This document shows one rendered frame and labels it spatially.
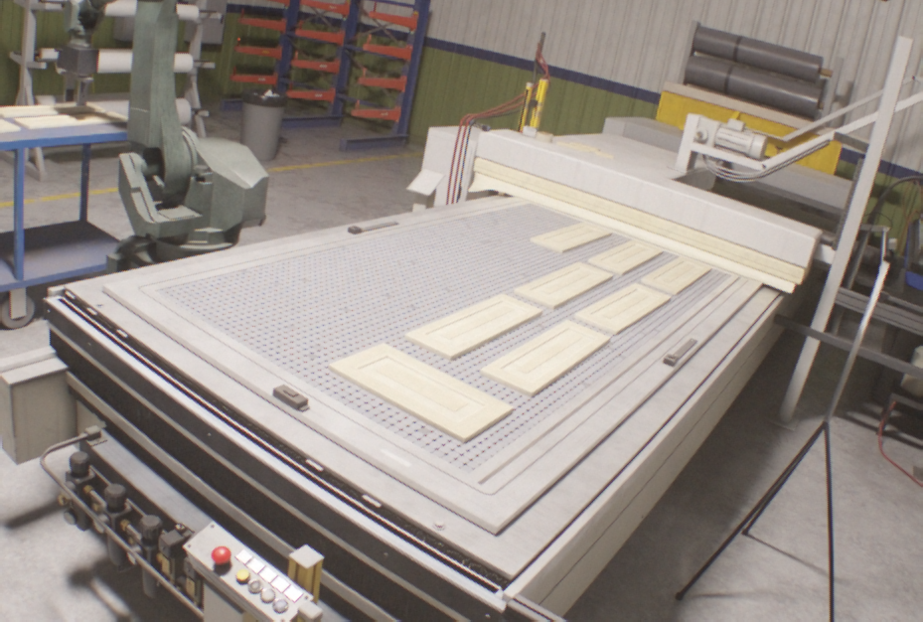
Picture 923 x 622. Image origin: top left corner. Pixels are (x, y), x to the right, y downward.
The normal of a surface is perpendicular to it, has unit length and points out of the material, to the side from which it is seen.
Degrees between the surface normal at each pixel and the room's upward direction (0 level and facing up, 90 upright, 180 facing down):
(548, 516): 0
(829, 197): 90
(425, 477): 0
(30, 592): 0
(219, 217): 90
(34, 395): 90
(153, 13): 81
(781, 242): 90
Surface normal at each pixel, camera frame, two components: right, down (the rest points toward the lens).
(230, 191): 0.03, 0.33
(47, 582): 0.19, -0.93
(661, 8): -0.54, 0.17
